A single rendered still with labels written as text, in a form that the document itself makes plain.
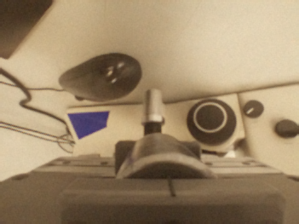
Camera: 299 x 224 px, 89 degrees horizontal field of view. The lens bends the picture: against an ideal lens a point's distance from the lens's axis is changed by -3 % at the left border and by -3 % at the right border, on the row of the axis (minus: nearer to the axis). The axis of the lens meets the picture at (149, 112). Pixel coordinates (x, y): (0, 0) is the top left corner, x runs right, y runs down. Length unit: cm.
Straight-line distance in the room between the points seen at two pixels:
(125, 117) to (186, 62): 14
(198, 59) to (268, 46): 7
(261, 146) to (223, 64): 12
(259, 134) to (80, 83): 23
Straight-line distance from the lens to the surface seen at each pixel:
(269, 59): 22
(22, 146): 70
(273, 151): 25
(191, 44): 17
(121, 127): 27
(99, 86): 18
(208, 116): 21
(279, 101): 27
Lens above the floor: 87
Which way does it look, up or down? 21 degrees down
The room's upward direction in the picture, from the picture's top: 180 degrees counter-clockwise
